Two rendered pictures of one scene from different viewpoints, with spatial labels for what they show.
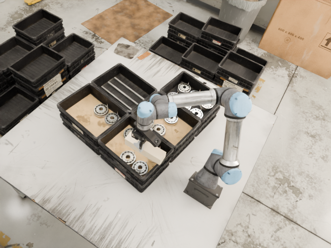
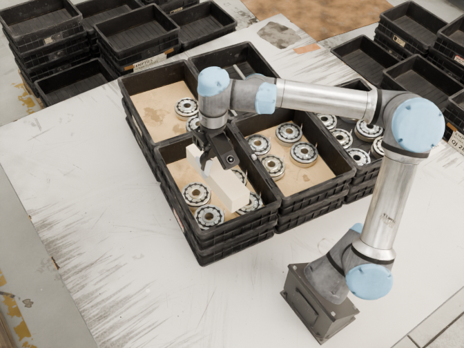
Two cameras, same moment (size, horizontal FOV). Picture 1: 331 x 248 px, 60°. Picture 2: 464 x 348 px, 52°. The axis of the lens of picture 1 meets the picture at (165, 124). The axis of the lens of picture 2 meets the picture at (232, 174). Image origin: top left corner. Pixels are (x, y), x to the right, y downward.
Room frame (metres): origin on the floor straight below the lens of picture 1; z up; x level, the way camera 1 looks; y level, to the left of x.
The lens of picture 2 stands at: (0.09, -0.38, 2.20)
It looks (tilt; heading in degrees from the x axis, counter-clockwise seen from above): 52 degrees down; 30
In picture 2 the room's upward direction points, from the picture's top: 3 degrees clockwise
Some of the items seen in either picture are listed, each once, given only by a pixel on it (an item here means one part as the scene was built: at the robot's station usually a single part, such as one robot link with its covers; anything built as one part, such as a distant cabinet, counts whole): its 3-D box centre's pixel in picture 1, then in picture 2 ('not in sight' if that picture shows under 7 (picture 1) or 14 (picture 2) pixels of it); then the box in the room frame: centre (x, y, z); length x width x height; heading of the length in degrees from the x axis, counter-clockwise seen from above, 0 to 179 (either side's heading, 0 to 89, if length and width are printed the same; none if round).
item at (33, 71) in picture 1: (43, 78); (141, 58); (1.76, 1.24, 0.37); 0.40 x 0.30 x 0.45; 158
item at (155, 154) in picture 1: (145, 147); (217, 175); (0.82, 0.09, 1.08); 0.24 x 0.06 x 0.06; 68
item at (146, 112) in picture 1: (145, 113); (214, 92); (0.83, 0.10, 1.39); 0.09 x 0.08 x 0.11; 115
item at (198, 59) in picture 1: (200, 69); (416, 104); (2.39, -0.26, 0.31); 0.40 x 0.30 x 0.34; 68
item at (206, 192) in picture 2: (127, 157); (195, 193); (0.85, 0.19, 0.86); 0.10 x 0.10 x 0.01
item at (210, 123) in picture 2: (144, 123); (212, 114); (0.82, 0.11, 1.31); 0.08 x 0.08 x 0.05
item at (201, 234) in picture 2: (136, 145); (215, 175); (0.92, 0.16, 0.92); 0.40 x 0.30 x 0.02; 59
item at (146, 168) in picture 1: (140, 168); (208, 217); (0.80, 0.10, 0.86); 0.10 x 0.10 x 0.01
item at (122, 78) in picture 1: (124, 91); (239, 88); (1.38, 0.35, 0.87); 0.40 x 0.30 x 0.11; 59
